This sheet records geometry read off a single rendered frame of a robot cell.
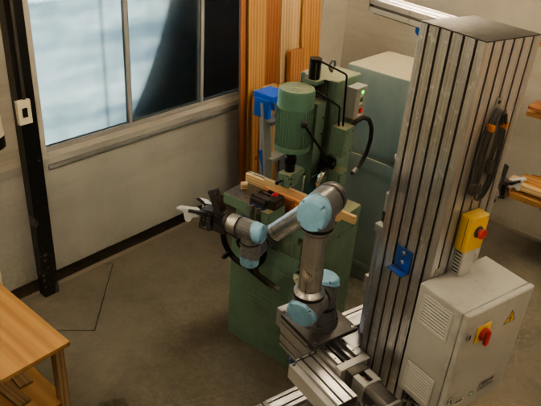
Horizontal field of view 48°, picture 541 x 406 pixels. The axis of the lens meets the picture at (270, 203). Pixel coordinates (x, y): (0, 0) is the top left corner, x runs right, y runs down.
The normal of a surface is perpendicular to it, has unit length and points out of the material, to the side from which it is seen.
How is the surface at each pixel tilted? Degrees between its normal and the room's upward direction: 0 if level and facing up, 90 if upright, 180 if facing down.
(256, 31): 87
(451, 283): 0
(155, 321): 1
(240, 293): 90
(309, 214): 83
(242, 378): 0
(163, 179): 90
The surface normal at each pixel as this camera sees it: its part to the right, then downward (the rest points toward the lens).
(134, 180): 0.75, 0.37
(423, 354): -0.83, 0.22
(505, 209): -0.65, 0.33
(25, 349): 0.07, -0.87
